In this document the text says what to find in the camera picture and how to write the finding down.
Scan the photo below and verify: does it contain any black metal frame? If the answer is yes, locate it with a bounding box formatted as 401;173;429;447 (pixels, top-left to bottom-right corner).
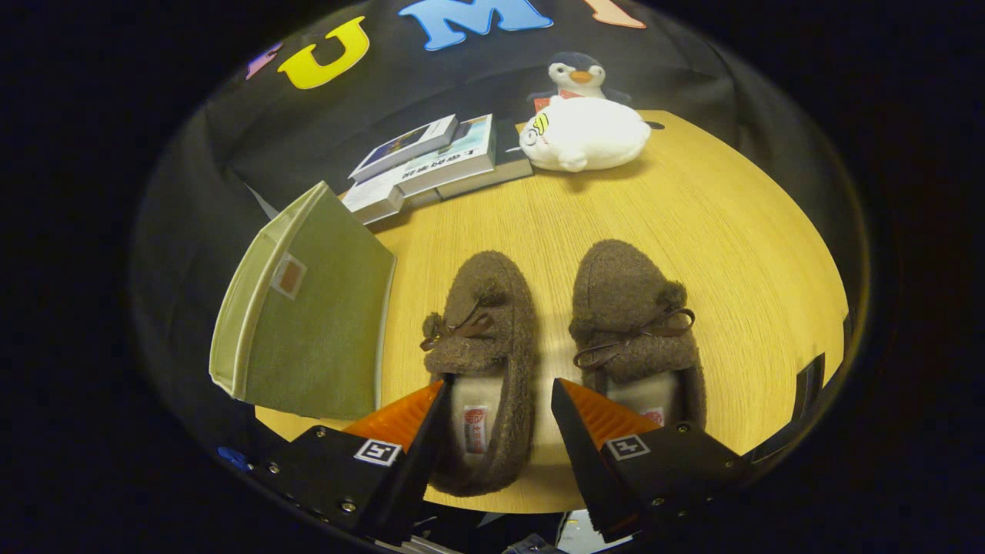
750;352;826;462

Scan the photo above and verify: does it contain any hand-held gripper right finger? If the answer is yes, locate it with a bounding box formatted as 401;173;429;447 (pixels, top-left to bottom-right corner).
550;377;751;543

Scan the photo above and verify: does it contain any white book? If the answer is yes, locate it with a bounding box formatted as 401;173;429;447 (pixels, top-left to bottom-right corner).
341;181;405;225

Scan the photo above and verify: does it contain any green fabric storage box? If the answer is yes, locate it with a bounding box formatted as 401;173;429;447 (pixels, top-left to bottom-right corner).
209;181;397;420

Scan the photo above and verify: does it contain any large book pale blue cover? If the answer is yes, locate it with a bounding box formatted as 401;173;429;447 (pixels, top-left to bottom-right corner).
396;114;497;197

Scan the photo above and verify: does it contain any brown fuzzy shoe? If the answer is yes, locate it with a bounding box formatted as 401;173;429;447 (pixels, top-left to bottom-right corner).
419;250;539;497
568;239;707;432

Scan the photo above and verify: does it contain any white plush toy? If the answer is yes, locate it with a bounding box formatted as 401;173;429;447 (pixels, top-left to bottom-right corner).
519;96;653;172

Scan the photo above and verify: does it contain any small book blue picture cover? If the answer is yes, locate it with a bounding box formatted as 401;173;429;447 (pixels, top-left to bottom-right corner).
349;114;459;183

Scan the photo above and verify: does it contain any dark grey book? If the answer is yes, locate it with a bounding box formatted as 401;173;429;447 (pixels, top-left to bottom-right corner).
435;119;534;201

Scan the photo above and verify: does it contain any penguin plush toy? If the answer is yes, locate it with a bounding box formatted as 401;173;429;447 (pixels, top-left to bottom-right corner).
527;52;632;105

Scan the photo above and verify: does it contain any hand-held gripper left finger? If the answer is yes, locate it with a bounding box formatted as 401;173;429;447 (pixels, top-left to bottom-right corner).
262;377;455;546

